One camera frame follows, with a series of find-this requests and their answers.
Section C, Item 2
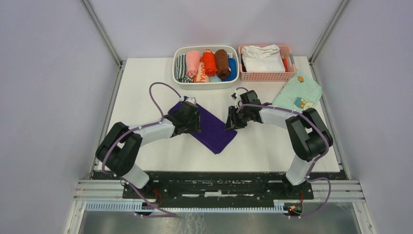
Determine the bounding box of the red orange rolled towel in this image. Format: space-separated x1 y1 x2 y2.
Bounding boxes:
203 49 217 77

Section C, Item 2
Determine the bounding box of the aluminium frame post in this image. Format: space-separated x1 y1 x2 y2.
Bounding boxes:
80 0 122 66
308 0 351 66

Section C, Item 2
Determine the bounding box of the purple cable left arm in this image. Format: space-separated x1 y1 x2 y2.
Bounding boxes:
101 82 183 218

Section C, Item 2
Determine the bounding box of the white plastic tub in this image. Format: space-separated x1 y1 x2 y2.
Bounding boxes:
172 45 240 90

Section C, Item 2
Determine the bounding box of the white cloth in basket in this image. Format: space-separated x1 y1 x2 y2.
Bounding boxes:
241 44 285 73

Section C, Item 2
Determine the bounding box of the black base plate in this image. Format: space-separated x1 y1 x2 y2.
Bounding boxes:
92 170 348 209

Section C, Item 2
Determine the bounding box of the aluminium rail front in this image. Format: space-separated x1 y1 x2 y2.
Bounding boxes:
74 180 365 215

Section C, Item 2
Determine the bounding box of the mint green cartoon towel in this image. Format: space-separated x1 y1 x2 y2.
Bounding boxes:
272 70 322 111

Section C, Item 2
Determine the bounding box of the orange white lettered rolled towel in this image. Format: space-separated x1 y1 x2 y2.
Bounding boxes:
193 57 210 83

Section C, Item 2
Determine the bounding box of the brown rolled towel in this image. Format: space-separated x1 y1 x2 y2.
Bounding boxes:
214 49 230 80

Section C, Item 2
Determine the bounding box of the aluminium frame post left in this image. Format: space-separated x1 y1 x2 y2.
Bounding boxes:
80 0 122 66

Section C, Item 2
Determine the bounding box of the pink towel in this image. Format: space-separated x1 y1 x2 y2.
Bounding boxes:
186 50 201 78

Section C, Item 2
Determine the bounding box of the light blue rolled towel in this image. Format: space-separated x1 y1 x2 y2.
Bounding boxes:
209 75 222 82

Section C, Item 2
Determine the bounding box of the green white striped rolled towel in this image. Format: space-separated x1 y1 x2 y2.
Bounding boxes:
174 54 193 83

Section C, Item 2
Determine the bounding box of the dark blue rolled towel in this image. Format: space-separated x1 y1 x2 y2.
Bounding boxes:
222 58 237 81

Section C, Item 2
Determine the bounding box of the aluminium frame post right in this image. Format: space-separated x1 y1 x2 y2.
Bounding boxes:
308 0 351 66

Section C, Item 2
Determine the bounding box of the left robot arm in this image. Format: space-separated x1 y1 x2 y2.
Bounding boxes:
95 97 201 198

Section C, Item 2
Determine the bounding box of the pink plastic basket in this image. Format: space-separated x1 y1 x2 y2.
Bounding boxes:
238 45 297 81

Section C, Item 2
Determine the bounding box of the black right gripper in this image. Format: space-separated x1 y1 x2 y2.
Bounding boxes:
224 105 250 130

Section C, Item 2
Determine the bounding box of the purple towel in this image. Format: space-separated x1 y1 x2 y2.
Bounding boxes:
164 96 237 154

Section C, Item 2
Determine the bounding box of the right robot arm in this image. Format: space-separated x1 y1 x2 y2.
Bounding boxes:
224 87 333 199

